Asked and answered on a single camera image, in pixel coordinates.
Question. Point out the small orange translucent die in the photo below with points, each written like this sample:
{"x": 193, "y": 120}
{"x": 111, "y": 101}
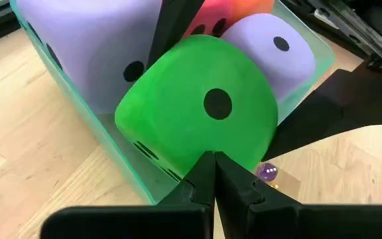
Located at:
{"x": 275, "y": 186}

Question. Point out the green foam die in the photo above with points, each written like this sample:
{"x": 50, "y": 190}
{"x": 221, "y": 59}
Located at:
{"x": 177, "y": 106}

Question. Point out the small purple translucent die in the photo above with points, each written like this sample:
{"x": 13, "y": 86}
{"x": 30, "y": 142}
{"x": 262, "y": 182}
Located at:
{"x": 267, "y": 172}

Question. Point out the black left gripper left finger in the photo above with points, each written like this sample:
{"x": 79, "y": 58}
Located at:
{"x": 144, "y": 222}

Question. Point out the red foam die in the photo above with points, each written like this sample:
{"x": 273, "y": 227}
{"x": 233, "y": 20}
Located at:
{"x": 211, "y": 15}

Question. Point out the purple foam die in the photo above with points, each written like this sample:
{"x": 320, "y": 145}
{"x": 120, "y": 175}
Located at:
{"x": 260, "y": 59}
{"x": 95, "y": 43}

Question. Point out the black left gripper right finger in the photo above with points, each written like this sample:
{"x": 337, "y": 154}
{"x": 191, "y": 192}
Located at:
{"x": 277, "y": 222}

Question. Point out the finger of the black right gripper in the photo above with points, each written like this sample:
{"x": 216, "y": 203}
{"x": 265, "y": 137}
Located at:
{"x": 174, "y": 23}
{"x": 337, "y": 106}

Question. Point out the teal translucent plastic bin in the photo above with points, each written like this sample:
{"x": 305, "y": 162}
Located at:
{"x": 134, "y": 176}

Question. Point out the orange foam die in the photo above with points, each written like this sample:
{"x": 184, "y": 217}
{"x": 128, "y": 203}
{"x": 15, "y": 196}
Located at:
{"x": 252, "y": 8}

